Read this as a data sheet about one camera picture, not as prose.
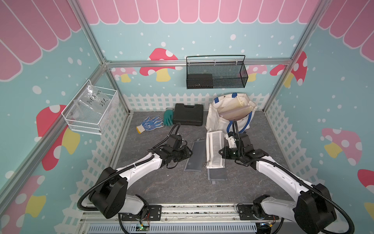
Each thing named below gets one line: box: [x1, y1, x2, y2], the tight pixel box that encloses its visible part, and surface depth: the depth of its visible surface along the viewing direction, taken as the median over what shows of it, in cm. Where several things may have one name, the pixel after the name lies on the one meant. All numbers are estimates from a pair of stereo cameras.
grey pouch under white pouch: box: [206, 167, 228, 185], surface depth 89 cm
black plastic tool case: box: [172, 103, 204, 127], surface depth 118 cm
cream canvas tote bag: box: [205, 93, 258, 135], surface depth 101 cm
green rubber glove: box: [163, 107, 174, 127], surface depth 115 cm
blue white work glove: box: [135, 115, 165, 135], surface depth 114 cm
